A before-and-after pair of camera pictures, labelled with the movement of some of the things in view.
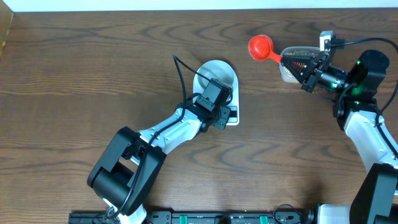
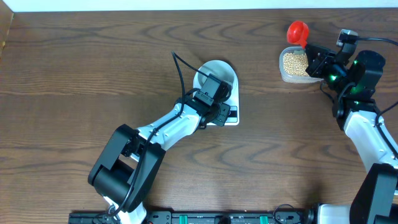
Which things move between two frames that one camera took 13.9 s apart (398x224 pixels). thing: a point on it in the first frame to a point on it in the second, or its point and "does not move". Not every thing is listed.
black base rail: [257, 217] does not move
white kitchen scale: [234, 116] does not move
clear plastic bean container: [285, 74] does not move
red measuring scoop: [260, 46] to [298, 32]
